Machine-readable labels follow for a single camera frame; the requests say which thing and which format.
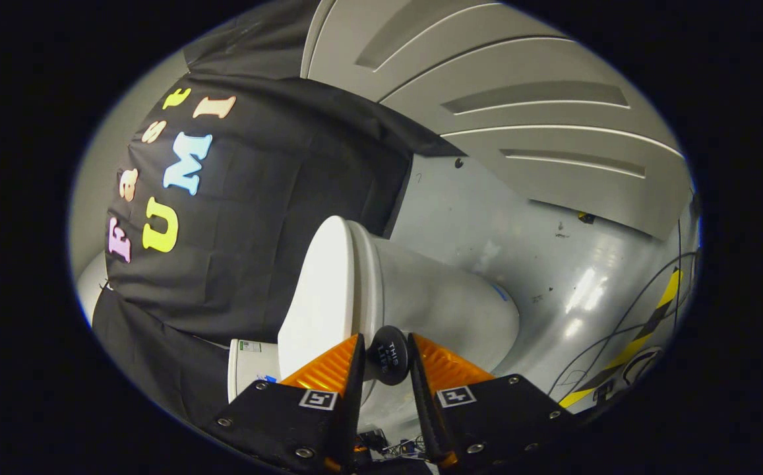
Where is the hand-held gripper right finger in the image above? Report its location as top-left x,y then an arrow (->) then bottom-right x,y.
407,332 -> 578,471

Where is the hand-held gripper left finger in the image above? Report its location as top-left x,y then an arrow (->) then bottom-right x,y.
203,333 -> 367,474

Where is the black round lid knob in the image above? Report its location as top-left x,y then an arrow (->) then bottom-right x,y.
368,325 -> 410,387

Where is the white toilet bowl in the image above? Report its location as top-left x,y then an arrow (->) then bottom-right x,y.
351,221 -> 520,436

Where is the black backdrop cloth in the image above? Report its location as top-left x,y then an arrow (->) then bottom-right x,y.
91,0 -> 466,433

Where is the yellow black floor tape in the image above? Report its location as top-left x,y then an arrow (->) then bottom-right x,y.
558,267 -> 683,408

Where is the tangle of black cables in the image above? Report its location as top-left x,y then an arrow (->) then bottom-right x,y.
357,427 -> 433,462

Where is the long black floor cable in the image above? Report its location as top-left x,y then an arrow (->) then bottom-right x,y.
548,249 -> 700,398

